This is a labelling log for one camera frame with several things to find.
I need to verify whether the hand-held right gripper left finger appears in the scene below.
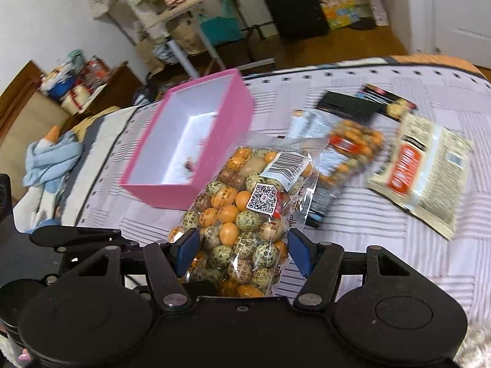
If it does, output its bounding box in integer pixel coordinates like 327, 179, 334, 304
79, 228, 200, 312

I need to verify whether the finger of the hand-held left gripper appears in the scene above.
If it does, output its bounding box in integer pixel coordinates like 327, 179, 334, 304
30, 225, 133, 253

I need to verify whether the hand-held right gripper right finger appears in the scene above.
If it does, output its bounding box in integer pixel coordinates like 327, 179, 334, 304
288, 229, 413, 309

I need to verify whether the clear bag of speckled candies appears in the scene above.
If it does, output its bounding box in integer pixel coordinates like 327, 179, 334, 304
168, 146, 321, 299

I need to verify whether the clear candy bag red label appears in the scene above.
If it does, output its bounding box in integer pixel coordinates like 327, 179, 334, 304
288, 109, 385, 228

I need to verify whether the beige snack packet red label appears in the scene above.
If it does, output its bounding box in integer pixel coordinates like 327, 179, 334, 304
366, 113, 475, 241

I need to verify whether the pink cardboard box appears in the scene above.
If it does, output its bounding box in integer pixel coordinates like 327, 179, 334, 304
120, 68, 254, 209

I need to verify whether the plain black snack packet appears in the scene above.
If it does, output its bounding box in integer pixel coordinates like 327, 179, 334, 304
318, 90, 376, 119

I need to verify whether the black and gold snack packet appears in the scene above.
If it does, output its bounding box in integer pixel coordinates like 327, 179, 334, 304
361, 83, 418, 124

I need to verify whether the light blue plush cloth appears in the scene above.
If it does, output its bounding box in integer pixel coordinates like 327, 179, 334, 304
22, 125, 84, 197

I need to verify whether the striped white bed sheet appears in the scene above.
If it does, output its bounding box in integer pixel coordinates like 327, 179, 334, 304
13, 56, 491, 368

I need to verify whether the wooden nightstand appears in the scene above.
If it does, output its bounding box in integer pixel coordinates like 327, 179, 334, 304
0, 59, 143, 150

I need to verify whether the pile of packaged goods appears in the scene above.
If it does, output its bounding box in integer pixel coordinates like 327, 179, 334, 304
38, 49, 113, 115

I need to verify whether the white fluffy cloth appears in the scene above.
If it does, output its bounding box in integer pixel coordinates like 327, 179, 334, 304
454, 320, 491, 368

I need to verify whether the brown paper bag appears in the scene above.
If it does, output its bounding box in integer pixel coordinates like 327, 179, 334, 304
134, 17, 210, 74

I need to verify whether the teal shopping bag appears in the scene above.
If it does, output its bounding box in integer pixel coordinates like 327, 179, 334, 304
197, 0, 245, 47

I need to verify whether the black round floor plate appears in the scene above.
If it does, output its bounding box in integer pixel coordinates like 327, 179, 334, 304
351, 17, 377, 31

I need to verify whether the colourful patterned gift bag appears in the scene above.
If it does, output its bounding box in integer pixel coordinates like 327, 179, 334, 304
320, 0, 361, 30

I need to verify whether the black hard-shell suitcase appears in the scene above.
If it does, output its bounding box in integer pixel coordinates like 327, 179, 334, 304
258, 0, 330, 42

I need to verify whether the folding wooden board table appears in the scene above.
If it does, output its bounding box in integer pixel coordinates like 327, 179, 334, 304
153, 0, 277, 82

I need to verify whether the white bag with pink print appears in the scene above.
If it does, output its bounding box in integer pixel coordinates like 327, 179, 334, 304
366, 0, 390, 27

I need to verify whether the white door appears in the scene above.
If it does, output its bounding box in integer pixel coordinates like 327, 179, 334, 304
418, 0, 491, 59

